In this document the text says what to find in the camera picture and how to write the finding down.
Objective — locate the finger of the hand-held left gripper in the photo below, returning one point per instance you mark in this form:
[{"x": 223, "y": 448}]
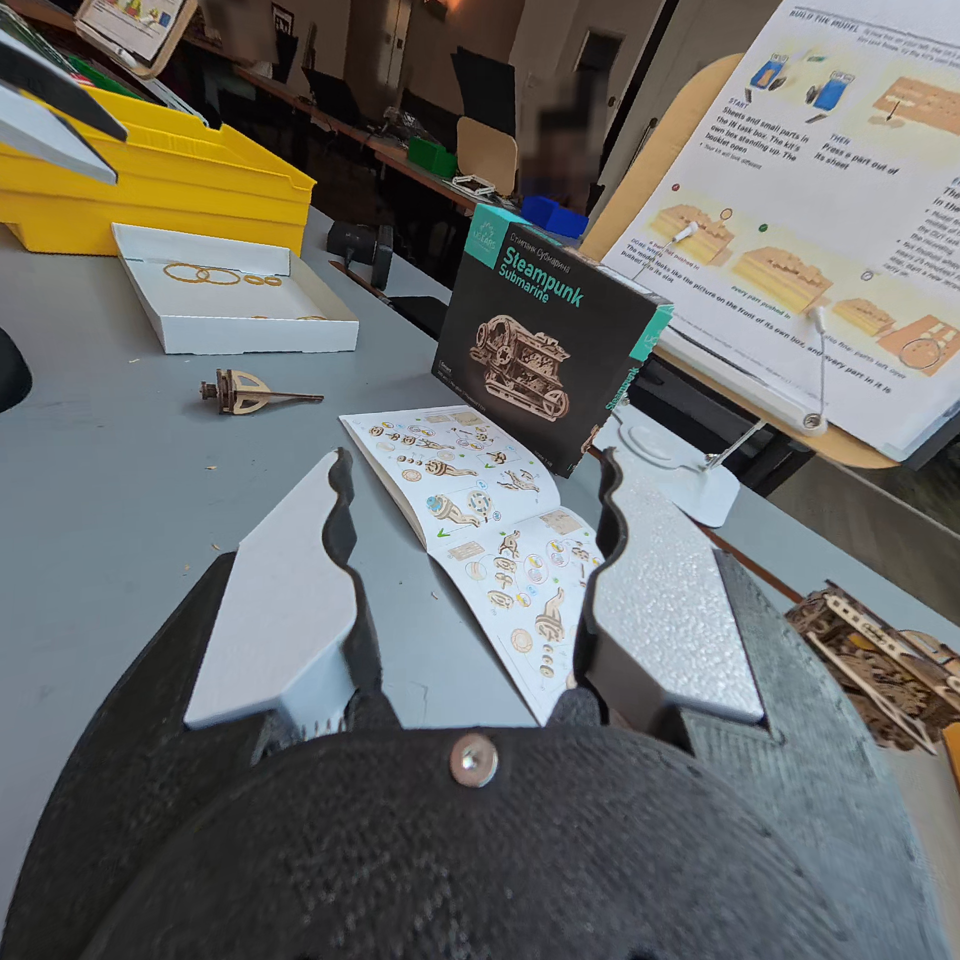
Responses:
[
  {"x": 52, "y": 139},
  {"x": 67, "y": 86}
]

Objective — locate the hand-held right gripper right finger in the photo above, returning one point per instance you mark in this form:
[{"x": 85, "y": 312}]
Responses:
[{"x": 667, "y": 600}]

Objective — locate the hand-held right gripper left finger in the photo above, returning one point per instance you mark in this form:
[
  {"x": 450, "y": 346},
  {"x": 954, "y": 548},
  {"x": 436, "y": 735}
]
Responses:
[{"x": 277, "y": 585}]

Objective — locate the wooden submarine model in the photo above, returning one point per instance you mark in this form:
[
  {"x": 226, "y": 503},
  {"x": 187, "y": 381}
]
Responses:
[{"x": 862, "y": 660}]

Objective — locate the black model kit box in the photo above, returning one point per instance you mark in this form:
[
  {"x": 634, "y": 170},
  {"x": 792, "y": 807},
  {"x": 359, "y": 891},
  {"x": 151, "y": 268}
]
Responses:
[{"x": 465, "y": 315}]

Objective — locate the wooden book stand with sheet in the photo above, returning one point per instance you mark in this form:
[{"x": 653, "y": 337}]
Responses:
[{"x": 135, "y": 30}]

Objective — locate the white plastic stand base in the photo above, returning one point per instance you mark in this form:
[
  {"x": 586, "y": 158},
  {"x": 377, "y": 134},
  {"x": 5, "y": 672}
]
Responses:
[{"x": 697, "y": 487}]

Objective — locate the yellow plastic bin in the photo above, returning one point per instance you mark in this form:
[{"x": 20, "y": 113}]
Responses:
[{"x": 187, "y": 187}]

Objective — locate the large yellow rubber band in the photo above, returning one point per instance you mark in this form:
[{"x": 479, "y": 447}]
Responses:
[
  {"x": 237, "y": 276},
  {"x": 166, "y": 271}
]

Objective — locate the open instruction booklet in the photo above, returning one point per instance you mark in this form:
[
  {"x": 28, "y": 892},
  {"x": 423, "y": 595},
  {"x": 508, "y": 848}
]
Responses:
[{"x": 480, "y": 525}]

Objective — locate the white cardboard tray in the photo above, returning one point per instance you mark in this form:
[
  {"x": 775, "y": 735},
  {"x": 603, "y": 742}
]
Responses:
[{"x": 262, "y": 337}]

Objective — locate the thin brown stick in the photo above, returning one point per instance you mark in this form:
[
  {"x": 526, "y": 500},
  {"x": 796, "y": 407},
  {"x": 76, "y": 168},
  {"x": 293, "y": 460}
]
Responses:
[{"x": 367, "y": 281}]

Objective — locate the green plastic bin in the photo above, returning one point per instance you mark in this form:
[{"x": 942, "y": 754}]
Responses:
[{"x": 431, "y": 156}]

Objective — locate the blue plastic bin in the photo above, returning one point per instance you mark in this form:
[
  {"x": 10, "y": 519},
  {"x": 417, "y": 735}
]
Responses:
[{"x": 555, "y": 217}]

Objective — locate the small wooden book stand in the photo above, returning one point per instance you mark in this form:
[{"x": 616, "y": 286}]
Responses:
[{"x": 487, "y": 154}]

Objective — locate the large printed instruction sheet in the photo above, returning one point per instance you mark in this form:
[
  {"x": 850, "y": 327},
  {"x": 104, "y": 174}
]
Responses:
[{"x": 787, "y": 187}]

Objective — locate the white frame part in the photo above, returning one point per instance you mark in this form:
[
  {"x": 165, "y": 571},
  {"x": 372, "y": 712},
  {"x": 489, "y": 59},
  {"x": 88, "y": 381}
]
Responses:
[{"x": 472, "y": 184}]

